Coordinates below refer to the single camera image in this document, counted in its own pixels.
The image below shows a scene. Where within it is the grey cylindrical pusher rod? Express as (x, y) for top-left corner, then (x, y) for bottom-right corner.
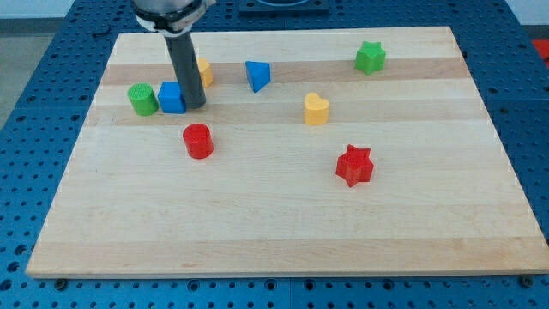
(165, 32), (207, 109)

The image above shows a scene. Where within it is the blue cube block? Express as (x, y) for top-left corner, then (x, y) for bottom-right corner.
(158, 82), (186, 114)

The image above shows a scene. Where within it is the blue triangle block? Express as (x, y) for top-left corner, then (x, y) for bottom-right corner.
(245, 61), (271, 93)

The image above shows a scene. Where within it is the yellow block behind rod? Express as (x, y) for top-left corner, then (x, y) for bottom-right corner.
(197, 58), (214, 88)

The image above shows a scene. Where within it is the green cylinder block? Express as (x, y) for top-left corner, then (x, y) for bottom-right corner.
(127, 83), (159, 116)

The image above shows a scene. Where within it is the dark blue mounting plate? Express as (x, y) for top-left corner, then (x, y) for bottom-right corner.
(238, 0), (330, 17)

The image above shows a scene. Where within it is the red cylinder block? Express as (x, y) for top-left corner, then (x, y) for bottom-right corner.
(182, 124), (214, 160)

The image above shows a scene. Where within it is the yellow heart block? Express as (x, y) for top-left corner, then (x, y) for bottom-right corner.
(303, 93), (330, 125)

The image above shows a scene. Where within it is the wooden board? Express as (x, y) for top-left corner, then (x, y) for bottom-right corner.
(27, 27), (548, 279)

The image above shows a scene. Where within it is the green star block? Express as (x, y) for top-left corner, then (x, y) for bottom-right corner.
(354, 41), (386, 75)

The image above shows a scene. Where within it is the red star block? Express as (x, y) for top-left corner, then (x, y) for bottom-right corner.
(335, 144), (374, 187)

